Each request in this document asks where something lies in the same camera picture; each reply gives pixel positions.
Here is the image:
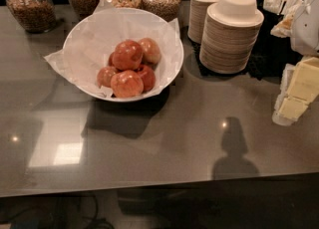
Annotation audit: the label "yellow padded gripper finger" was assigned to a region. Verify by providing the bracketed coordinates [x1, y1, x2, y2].
[272, 56, 319, 126]

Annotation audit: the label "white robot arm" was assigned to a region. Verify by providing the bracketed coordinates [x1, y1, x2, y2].
[272, 0, 319, 126]

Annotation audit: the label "front paper bowl stack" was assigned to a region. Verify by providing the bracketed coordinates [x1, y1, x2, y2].
[199, 0, 264, 75]

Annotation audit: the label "paper bowl stack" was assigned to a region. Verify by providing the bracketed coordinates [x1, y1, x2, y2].
[187, 0, 219, 44]
[199, 0, 264, 75]

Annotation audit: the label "back paper bowl stack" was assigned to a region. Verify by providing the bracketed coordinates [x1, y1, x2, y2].
[187, 0, 219, 44]

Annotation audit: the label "right lower red apple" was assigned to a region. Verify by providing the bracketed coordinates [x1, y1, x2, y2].
[137, 64, 156, 92]

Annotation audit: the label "front red apple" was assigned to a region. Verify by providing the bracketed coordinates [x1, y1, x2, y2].
[111, 70, 144, 98]

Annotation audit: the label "top red apple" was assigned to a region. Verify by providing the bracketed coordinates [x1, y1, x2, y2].
[113, 40, 143, 71]

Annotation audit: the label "white bowl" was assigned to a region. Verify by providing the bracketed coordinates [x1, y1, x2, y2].
[62, 7, 184, 104]

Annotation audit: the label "small hidden red apple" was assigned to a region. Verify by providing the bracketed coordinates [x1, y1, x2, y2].
[108, 52, 114, 66]

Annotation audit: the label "left red apple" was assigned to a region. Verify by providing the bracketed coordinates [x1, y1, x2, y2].
[97, 66, 119, 88]

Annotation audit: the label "black mat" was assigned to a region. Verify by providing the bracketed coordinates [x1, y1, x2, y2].
[189, 5, 303, 81]

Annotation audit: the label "white paper liner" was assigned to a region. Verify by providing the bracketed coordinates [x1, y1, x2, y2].
[43, 0, 181, 100]

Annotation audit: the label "far left grain jar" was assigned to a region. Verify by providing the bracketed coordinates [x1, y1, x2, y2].
[6, 0, 56, 33]

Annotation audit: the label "black floor cables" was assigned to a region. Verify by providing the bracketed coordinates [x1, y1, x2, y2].
[0, 194, 116, 229]

